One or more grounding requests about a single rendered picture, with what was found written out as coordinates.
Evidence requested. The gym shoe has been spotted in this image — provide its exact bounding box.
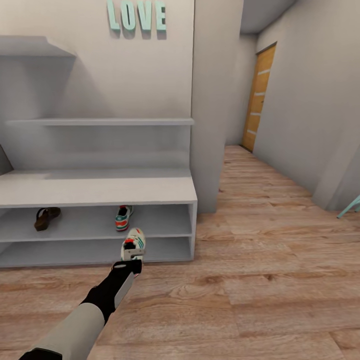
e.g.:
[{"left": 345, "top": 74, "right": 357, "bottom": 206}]
[
  {"left": 121, "top": 228, "right": 146, "bottom": 262},
  {"left": 115, "top": 205, "right": 134, "bottom": 232}
]

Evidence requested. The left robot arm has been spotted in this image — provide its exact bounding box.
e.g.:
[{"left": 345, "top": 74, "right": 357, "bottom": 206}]
[{"left": 18, "top": 248, "right": 146, "bottom": 360}]

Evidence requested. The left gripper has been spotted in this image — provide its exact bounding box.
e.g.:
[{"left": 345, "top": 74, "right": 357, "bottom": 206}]
[{"left": 114, "top": 259, "right": 142, "bottom": 275}]

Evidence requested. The sandal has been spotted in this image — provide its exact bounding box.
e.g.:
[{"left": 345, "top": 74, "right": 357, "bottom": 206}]
[{"left": 34, "top": 206, "right": 60, "bottom": 231}]

